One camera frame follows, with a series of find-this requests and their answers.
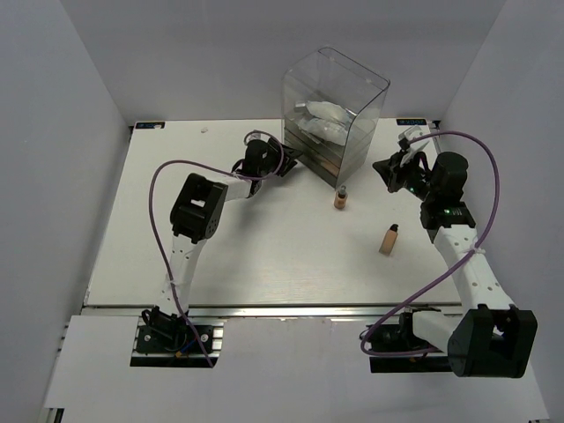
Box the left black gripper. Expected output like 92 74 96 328
258 137 303 178

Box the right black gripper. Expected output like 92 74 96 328
373 149 437 203

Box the white blue tube pouch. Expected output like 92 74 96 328
297 118 348 145

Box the small foundation bottle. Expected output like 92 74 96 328
333 185 348 210

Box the clear acrylic makeup organizer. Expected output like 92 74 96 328
281 47 390 189

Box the beige foundation bottle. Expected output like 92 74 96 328
379 224 398 256

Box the white cotton pad pack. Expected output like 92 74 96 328
302 100 353 126

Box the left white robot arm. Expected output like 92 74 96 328
148 130 302 326

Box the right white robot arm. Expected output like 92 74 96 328
364 151 538 379

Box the right blue table label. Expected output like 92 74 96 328
396 118 427 127

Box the blue table label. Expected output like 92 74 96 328
396 118 427 127
134 122 166 130

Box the left blue table label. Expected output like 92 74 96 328
134 122 166 130

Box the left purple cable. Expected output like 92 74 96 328
148 131 286 367

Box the purple cable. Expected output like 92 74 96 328
148 131 286 367
360 130 502 356

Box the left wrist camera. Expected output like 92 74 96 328
243 130 271 145

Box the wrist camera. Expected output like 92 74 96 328
398 126 428 167
243 130 271 145

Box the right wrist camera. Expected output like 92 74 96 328
398 126 428 167

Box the aluminium front rail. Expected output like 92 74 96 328
184 303 459 321

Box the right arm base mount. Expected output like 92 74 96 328
367 312 451 375

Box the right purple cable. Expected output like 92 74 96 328
360 130 502 356

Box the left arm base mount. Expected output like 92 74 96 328
130 307 222 368

